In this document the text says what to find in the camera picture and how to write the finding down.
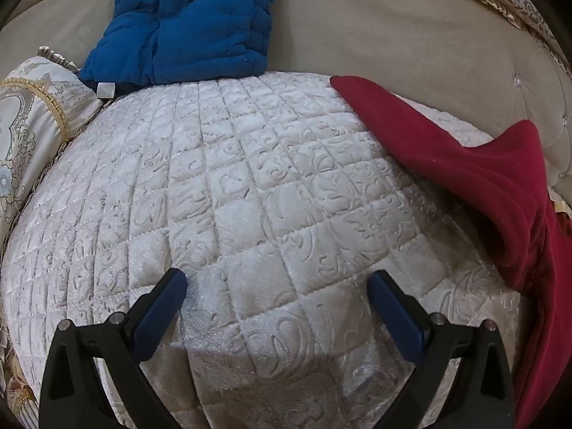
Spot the beige gold patterned pillow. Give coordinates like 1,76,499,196
409,0,572,82

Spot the dark red fleece garment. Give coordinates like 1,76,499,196
330,75,572,429

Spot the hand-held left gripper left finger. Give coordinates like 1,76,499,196
38,267,188,429

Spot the cream floral embroidered pillow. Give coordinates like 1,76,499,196
0,46,112,429

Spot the beige tufted sofa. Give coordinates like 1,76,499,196
0,0,572,215

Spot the blue quilted garment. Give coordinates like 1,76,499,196
78,0,283,98

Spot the white quilted sofa cover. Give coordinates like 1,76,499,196
0,71,555,429

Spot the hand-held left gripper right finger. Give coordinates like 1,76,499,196
366,269,519,429

